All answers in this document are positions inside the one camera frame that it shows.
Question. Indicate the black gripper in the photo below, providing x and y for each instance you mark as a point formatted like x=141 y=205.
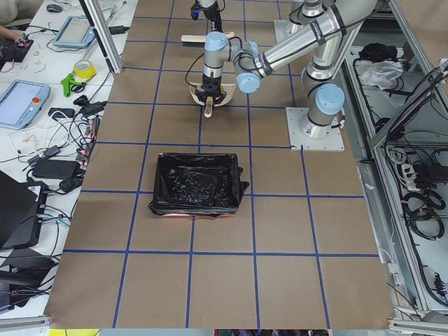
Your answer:
x=211 y=85
x=213 y=12

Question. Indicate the beige hand brush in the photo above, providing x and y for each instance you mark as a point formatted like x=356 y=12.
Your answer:
x=199 y=38

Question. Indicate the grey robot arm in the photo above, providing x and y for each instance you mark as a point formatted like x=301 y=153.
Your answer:
x=209 y=8
x=325 y=28

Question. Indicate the bin with black bag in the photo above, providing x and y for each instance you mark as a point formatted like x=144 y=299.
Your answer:
x=197 y=184

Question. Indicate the yellow tape roll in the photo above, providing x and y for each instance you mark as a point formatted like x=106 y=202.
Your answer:
x=84 y=69

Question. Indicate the blue teach pendant upper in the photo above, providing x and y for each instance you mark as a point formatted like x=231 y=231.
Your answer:
x=76 y=32

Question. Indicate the blue teach pendant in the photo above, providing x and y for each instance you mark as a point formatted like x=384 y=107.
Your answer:
x=21 y=102
x=76 y=32

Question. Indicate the green plastic tool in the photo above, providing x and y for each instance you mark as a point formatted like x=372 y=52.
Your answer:
x=70 y=84

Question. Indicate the black power brick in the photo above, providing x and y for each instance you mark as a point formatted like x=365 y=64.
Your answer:
x=56 y=169

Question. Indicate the grey computer mouse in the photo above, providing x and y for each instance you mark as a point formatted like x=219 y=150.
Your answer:
x=54 y=8

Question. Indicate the black cloth bundle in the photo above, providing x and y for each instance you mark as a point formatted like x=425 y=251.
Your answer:
x=378 y=52

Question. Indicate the white crumpled cloth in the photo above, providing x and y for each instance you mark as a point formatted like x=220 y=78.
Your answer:
x=384 y=74

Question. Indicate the blue teach pendant lower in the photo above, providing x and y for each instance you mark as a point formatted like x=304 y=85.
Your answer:
x=21 y=102

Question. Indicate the black laptop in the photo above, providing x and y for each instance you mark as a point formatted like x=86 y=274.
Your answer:
x=21 y=206

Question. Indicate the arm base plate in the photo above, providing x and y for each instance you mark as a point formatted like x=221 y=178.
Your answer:
x=284 y=29
x=304 y=135

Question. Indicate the aluminium frame post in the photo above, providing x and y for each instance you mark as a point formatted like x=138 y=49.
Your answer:
x=95 y=17

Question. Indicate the aluminium frame rail right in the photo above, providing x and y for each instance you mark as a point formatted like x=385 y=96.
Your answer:
x=424 y=23

